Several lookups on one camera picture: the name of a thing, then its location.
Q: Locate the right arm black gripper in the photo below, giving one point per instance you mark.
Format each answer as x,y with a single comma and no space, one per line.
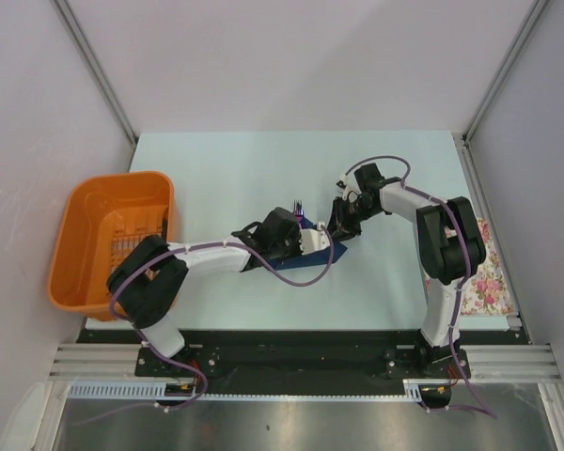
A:
339,226

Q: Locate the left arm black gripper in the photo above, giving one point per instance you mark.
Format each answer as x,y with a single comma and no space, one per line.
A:
294,233

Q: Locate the purple iridescent fork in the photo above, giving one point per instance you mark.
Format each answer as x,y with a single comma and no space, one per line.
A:
298,211

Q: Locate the dark blue paper napkin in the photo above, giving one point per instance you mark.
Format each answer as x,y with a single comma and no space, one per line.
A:
300,261

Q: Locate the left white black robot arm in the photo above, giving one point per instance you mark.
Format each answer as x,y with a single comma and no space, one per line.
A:
146,283

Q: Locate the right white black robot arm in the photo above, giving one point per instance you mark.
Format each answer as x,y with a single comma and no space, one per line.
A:
448,241

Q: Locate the floral cloth mat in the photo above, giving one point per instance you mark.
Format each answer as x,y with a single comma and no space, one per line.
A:
486,293

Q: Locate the orange plastic basket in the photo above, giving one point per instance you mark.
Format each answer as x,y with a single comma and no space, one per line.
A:
104,219

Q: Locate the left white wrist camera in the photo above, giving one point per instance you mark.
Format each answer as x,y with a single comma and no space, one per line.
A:
313,240

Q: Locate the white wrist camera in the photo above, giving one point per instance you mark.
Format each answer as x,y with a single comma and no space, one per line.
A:
313,240
344,186

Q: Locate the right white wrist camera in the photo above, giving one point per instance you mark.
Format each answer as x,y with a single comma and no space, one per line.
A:
344,186

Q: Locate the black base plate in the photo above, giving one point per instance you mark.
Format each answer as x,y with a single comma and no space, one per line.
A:
213,355

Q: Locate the white slotted cable duct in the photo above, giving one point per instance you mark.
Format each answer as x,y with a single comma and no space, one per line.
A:
360,386

